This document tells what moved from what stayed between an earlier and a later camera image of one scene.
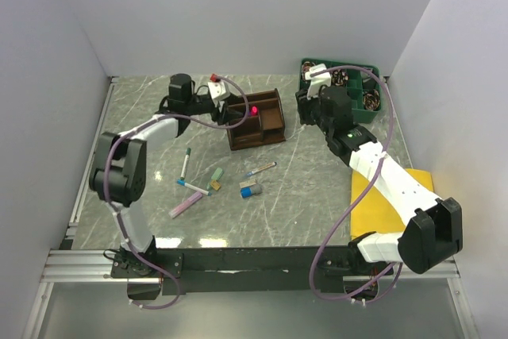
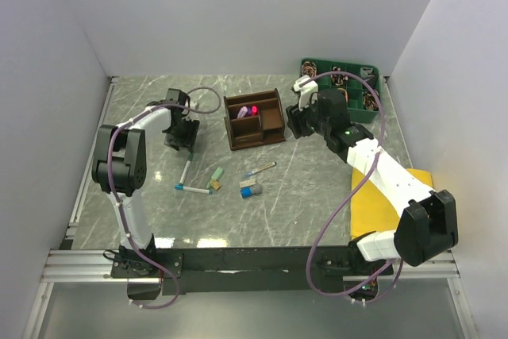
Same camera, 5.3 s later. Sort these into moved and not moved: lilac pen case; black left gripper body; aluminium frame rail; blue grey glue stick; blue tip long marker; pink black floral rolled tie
Moved: lilac pen case; black left gripper body
Not moved: pink black floral rolled tie; aluminium frame rail; blue grey glue stick; blue tip long marker
